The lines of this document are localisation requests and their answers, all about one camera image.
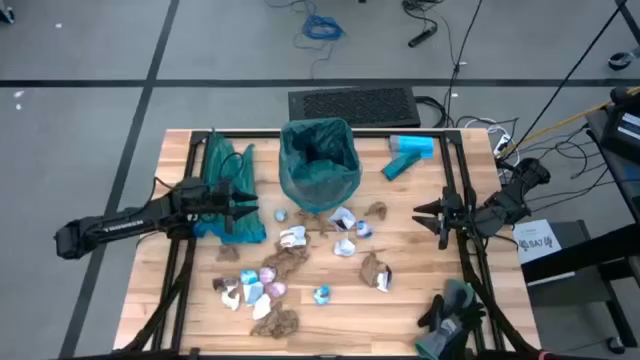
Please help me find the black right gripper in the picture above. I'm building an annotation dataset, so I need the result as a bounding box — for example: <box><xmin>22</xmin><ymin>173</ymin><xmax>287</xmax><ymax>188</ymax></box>
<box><xmin>412</xmin><ymin>185</ymin><xmax>481</xmax><ymax>250</ymax></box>

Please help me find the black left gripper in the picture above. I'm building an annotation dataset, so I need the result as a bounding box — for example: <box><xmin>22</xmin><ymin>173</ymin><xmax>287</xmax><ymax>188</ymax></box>
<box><xmin>167</xmin><ymin>177</ymin><xmax>261</xmax><ymax>236</ymax></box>

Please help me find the teal plastic trash bag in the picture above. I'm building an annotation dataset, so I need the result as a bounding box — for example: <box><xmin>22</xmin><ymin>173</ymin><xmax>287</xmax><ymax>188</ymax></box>
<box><xmin>192</xmin><ymin>128</ymin><xmax>268</xmax><ymax>245</ymax></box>

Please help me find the small brown paper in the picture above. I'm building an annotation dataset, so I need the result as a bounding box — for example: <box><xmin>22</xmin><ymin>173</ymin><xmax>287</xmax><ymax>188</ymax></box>
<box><xmin>363</xmin><ymin>200</ymin><xmax>389</xmax><ymax>222</ymax></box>
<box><xmin>215</xmin><ymin>243</ymin><xmax>242</xmax><ymax>264</ymax></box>

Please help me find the bin with teal liner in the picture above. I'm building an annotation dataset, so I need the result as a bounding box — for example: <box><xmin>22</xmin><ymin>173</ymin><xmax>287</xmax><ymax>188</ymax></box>
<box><xmin>278</xmin><ymin>117</ymin><xmax>363</xmax><ymax>215</ymax></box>

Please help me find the large brown paper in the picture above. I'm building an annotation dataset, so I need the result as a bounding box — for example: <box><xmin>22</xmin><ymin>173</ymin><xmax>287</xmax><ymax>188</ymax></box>
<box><xmin>249</xmin><ymin>301</ymin><xmax>301</xmax><ymax>341</ymax></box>
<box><xmin>261</xmin><ymin>234</ymin><xmax>312</xmax><ymax>282</ymax></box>

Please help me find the dark brown white wrapper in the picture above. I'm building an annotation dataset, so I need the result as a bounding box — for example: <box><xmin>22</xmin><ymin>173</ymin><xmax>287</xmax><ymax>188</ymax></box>
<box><xmin>211</xmin><ymin>276</ymin><xmax>241</xmax><ymax>294</ymax></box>

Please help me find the brown white paper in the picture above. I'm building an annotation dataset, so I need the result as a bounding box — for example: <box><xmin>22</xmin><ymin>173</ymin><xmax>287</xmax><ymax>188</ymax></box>
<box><xmin>358</xmin><ymin>250</ymin><xmax>394</xmax><ymax>294</ymax></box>

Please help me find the light blue white paper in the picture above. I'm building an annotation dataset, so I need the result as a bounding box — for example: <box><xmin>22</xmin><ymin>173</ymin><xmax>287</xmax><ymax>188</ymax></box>
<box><xmin>242</xmin><ymin>281</ymin><xmax>265</xmax><ymax>307</ymax></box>

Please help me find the white black paper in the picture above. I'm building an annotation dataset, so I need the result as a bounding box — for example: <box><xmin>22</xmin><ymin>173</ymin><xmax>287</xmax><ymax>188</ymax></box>
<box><xmin>327</xmin><ymin>205</ymin><xmax>358</xmax><ymax>233</ymax></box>

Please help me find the blue black paper ball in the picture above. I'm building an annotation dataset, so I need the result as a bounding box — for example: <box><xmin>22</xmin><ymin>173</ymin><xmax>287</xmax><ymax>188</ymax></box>
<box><xmin>312</xmin><ymin>284</ymin><xmax>333</xmax><ymax>307</ymax></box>

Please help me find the teal bag roll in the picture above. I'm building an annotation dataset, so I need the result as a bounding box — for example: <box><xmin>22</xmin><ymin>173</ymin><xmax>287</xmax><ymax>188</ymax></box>
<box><xmin>381</xmin><ymin>151</ymin><xmax>423</xmax><ymax>182</ymax></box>

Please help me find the light blue bag roll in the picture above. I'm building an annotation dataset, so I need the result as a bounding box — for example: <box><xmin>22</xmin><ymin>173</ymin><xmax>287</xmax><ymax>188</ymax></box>
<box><xmin>388</xmin><ymin>133</ymin><xmax>435</xmax><ymax>160</ymax></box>

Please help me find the grey black work glove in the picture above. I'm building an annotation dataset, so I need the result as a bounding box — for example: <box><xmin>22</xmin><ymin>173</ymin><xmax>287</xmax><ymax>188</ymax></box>
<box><xmin>417</xmin><ymin>278</ymin><xmax>487</xmax><ymax>331</ymax></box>
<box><xmin>413</xmin><ymin>312</ymin><xmax>474</xmax><ymax>360</ymax></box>

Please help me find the white power strip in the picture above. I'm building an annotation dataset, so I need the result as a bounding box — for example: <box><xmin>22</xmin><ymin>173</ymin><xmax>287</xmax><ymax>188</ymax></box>
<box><xmin>492</xmin><ymin>131</ymin><xmax>514</xmax><ymax>157</ymax></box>

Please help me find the white printed paper sign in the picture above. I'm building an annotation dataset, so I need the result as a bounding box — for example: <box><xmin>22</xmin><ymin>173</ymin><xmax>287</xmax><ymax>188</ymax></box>
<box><xmin>511</xmin><ymin>218</ymin><xmax>564</xmax><ymax>266</ymax></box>

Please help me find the black perforated computer case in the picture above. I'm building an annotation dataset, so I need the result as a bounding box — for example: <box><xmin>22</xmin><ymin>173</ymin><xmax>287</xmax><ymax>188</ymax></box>
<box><xmin>287</xmin><ymin>84</ymin><xmax>422</xmax><ymax>130</ymax></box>

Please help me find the black side table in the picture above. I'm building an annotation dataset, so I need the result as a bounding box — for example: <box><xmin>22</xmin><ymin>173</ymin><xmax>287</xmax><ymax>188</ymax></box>
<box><xmin>519</xmin><ymin>89</ymin><xmax>640</xmax><ymax>351</ymax></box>

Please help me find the black power strip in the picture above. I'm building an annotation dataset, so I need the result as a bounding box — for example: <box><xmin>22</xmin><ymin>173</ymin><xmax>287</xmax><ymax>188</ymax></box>
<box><xmin>407</xmin><ymin>24</ymin><xmax>439</xmax><ymax>49</ymax></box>

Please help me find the black screen device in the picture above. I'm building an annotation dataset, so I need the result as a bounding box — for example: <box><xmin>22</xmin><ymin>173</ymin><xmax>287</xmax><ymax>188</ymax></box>
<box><xmin>598</xmin><ymin>105</ymin><xmax>640</xmax><ymax>162</ymax></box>

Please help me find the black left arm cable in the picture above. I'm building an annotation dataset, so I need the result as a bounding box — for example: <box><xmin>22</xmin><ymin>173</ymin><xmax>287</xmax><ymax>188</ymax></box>
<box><xmin>144</xmin><ymin>151</ymin><xmax>246</xmax><ymax>206</ymax></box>

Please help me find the thick black cable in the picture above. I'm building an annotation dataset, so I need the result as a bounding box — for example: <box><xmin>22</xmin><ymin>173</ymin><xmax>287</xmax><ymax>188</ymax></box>
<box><xmin>414</xmin><ymin>93</ymin><xmax>449</xmax><ymax>129</ymax></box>

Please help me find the yellow cable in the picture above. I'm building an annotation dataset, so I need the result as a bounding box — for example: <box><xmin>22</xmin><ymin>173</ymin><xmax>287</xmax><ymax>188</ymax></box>
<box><xmin>498</xmin><ymin>85</ymin><xmax>640</xmax><ymax>157</ymax></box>

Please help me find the thin black cable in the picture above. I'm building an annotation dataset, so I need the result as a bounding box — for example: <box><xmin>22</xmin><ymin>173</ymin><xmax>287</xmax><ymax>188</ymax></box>
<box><xmin>442</xmin><ymin>0</ymin><xmax>485</xmax><ymax>129</ymax></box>
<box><xmin>501</xmin><ymin>0</ymin><xmax>630</xmax><ymax>160</ymax></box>

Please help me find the blue coiled cable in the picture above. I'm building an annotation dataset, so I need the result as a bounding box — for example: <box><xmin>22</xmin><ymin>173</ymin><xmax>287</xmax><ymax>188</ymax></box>
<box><xmin>263</xmin><ymin>0</ymin><xmax>347</xmax><ymax>81</ymax></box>

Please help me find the black cable bundle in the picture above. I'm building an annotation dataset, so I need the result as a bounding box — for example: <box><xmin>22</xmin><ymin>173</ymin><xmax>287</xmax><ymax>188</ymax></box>
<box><xmin>401</xmin><ymin>0</ymin><xmax>447</xmax><ymax>27</ymax></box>

